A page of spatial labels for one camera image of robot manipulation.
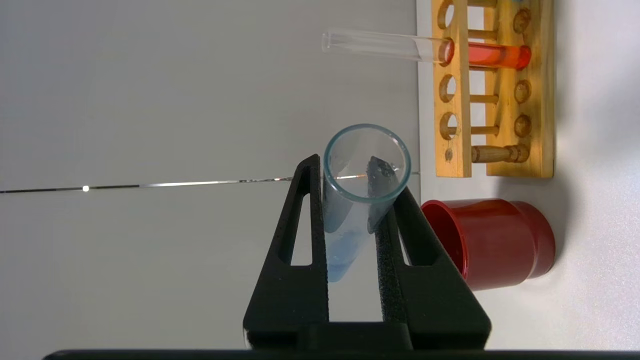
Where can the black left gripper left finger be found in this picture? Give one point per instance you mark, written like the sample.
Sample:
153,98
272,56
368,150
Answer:
290,300

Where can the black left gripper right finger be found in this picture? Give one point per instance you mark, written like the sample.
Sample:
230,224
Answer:
435,300

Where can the red liquid glass test tube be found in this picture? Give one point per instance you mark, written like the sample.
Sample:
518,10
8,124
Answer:
495,56

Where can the wooden test tube rack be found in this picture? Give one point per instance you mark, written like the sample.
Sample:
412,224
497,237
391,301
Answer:
462,165

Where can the dark red plastic cup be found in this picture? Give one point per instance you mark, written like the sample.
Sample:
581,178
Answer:
505,240

